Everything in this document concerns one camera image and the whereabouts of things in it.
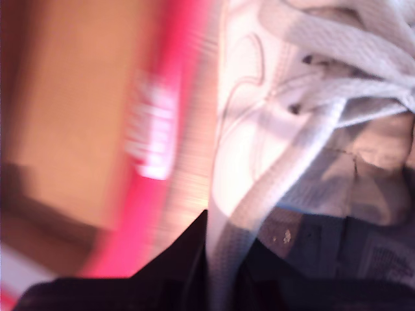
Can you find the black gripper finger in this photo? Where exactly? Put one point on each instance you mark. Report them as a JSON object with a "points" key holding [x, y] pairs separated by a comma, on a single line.
{"points": [[269, 285], [181, 275]]}

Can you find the white leather sneaker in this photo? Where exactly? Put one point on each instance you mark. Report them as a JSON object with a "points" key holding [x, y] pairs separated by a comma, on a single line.
{"points": [[246, 129]]}

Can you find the red cardboard shoebox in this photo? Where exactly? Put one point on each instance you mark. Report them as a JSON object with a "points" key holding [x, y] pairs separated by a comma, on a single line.
{"points": [[155, 64]]}

